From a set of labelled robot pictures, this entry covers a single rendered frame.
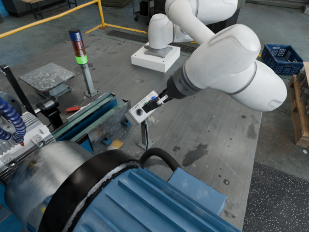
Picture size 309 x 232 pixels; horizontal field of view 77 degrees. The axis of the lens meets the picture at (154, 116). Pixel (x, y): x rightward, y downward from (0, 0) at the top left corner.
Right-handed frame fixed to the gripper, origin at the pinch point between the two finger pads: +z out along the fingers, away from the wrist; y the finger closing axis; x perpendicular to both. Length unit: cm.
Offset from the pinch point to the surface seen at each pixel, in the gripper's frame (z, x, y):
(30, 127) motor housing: 20.2, -20.7, 31.3
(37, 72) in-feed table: 75, -59, -2
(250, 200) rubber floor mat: 50, 115, -57
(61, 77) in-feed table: 65, -46, -8
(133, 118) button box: 8.6, 0.0, 3.5
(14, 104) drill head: 40, -37, 27
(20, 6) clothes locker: 410, -359, -187
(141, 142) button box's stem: 30.1, 13.4, -3.6
